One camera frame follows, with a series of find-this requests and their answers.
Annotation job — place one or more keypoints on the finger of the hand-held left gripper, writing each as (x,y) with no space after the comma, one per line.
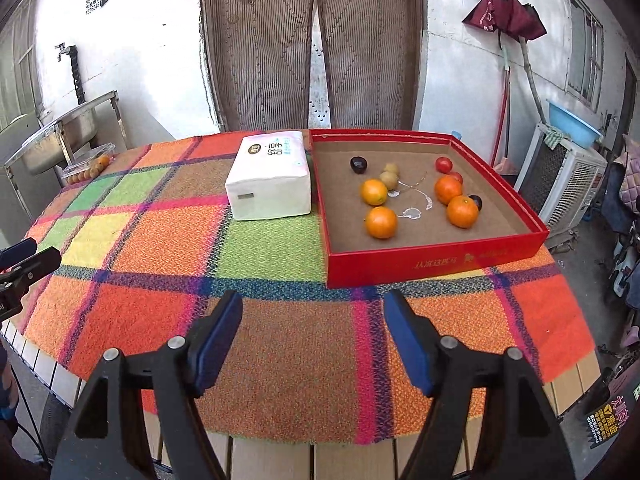
(17,252)
(37,265)

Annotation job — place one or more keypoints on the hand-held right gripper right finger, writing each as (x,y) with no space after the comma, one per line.
(407,335)

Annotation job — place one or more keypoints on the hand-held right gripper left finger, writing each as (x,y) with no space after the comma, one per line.
(220,335)

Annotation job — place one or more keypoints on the red cardboard box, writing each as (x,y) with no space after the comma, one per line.
(435,260)

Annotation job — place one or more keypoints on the yellowish smooth orange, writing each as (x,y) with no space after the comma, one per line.
(381,222)

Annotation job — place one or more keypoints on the large orange with stem mark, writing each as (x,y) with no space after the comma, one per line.
(462,211)

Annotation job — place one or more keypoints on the small smooth orange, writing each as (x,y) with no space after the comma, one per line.
(374,192)

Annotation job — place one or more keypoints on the dark purple plum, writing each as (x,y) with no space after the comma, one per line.
(358,164)
(476,201)

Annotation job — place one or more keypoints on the deep orange tangerine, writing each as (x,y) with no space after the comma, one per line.
(448,189)

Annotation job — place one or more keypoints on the red tomato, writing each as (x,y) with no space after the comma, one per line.
(443,164)
(457,176)

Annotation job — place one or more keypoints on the colourful plaid blanket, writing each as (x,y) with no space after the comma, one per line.
(280,360)

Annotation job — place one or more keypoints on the stainless steel sink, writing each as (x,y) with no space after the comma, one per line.
(50,145)

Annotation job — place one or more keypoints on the clear plastic container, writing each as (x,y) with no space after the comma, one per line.
(87,155)

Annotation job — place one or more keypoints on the pile of brown longans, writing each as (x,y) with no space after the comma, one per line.
(102,161)

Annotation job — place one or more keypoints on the clear plastic film scrap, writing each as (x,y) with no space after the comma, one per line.
(410,212)

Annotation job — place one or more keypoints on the white tissue pack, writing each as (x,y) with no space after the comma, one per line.
(270,185)

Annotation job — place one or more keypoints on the yellow black sticker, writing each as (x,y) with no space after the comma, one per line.
(602,422)

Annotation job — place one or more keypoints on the white air conditioner unit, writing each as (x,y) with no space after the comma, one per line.
(565,185)

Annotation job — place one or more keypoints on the parked scooter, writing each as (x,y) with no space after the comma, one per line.
(625,250)

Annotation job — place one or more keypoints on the green checked cloth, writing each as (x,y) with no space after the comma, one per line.
(554,137)

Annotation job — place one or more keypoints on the red pole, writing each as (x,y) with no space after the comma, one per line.
(502,105)

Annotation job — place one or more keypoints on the blue plastic basin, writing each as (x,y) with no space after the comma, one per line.
(575,122)

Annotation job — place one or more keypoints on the dark red umbrella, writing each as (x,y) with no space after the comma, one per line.
(500,12)

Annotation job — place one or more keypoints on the barred window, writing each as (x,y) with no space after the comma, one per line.
(585,50)

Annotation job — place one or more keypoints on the metal wall faucet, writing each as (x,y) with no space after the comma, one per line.
(60,51)

